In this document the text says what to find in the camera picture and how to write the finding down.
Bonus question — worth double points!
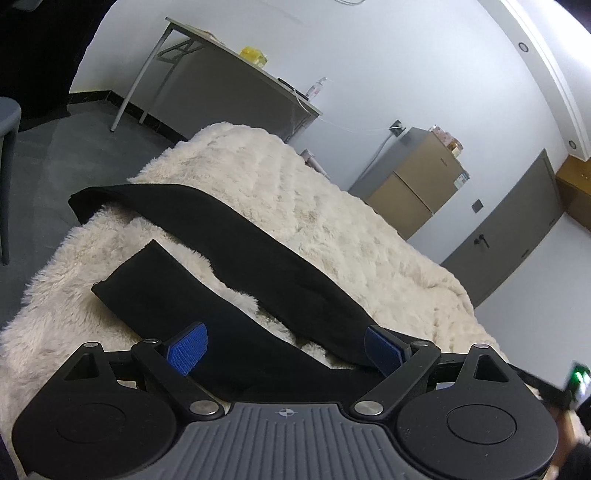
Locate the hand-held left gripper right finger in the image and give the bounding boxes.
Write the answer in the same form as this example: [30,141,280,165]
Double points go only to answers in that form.
[349,324,525,418]

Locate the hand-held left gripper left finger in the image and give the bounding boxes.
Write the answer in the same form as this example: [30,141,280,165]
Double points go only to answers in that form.
[62,322,222,418]

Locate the black pants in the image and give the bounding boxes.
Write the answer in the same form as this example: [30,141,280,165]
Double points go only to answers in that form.
[68,184,561,407]

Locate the person's right hand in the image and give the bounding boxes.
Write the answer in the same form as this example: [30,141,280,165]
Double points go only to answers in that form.
[553,408,590,468]

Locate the golden brown fridge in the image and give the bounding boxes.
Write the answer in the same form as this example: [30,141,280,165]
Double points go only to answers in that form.
[348,127,470,241]

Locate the grey door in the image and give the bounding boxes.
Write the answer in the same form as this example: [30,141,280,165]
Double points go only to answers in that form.
[441,148,566,308]

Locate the cream fluffy blanket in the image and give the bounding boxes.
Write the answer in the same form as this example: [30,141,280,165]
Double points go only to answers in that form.
[0,121,543,478]

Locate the wooden cabinet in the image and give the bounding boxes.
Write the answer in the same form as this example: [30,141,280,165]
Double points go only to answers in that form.
[555,156,591,232]

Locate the clear pump bottle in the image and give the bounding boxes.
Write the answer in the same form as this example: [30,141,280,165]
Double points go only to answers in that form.
[305,77,328,102]

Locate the grey folding table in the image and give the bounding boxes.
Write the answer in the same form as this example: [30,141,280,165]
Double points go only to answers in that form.
[110,17,322,144]

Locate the black device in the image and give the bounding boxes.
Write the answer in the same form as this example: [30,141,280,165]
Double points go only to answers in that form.
[277,78,308,99]

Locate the grey blue chair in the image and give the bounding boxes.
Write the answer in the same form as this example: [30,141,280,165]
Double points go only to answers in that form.
[0,96,23,266]

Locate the yellow container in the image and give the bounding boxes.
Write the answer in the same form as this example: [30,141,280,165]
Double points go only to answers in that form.
[239,45,269,65]

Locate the black curtain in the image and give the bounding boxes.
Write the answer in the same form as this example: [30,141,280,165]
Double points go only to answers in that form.
[0,0,116,123]

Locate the white charging cable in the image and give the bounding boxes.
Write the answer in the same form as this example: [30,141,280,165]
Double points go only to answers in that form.
[291,95,398,139]

